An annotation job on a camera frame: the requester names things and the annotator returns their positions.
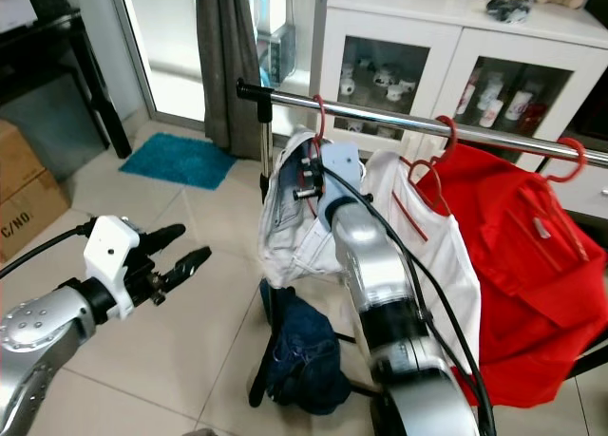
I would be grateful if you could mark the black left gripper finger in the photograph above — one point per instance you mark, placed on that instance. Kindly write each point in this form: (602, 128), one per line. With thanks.
(166, 236)
(188, 265)

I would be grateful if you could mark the white garment with black print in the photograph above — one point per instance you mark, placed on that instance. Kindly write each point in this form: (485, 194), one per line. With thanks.
(290, 246)

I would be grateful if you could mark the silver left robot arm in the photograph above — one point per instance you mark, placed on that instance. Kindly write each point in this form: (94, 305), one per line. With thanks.
(47, 327)

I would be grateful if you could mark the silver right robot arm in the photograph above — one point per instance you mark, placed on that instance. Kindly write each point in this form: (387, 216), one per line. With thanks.
(370, 255)

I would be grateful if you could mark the teal shaggy floor mat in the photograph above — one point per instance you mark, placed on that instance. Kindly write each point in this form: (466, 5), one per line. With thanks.
(176, 161)

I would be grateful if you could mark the metal clothes rack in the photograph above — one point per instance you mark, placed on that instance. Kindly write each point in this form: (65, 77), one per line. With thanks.
(389, 120)

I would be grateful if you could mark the grey appliance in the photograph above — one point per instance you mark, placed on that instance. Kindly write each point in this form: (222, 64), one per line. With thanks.
(275, 51)

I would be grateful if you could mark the grey curtain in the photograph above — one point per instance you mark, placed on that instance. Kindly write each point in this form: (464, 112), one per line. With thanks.
(228, 66)

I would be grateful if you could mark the brown cardboard box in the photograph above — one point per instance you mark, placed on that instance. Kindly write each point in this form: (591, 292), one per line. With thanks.
(19, 208)

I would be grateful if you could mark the dark blue jeans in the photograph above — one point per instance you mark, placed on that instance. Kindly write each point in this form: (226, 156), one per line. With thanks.
(309, 360)

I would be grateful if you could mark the grey box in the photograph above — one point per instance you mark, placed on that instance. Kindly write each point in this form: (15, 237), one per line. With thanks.
(57, 123)

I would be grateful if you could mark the white glass-door cabinet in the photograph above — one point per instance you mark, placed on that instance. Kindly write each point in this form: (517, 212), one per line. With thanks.
(408, 18)

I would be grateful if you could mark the black desk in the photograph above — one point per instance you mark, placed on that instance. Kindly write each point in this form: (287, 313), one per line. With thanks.
(57, 51)

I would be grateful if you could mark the red shirt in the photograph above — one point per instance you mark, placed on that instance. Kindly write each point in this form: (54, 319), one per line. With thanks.
(522, 265)

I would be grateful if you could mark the dark crumpled cloth bundle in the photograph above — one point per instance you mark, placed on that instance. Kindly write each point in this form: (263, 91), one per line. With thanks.
(508, 9)

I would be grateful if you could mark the white box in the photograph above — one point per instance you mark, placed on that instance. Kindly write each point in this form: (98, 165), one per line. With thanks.
(9, 9)

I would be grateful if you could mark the white drawer unit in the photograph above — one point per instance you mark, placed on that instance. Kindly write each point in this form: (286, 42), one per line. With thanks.
(591, 199)

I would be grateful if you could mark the black metal furniture legs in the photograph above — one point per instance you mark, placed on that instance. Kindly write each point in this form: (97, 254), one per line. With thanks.
(591, 360)

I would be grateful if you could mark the pale right wrist camera mount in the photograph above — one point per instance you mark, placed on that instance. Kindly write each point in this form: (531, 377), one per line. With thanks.
(342, 170)

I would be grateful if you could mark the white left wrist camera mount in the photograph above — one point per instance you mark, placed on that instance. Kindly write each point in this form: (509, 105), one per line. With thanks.
(109, 251)

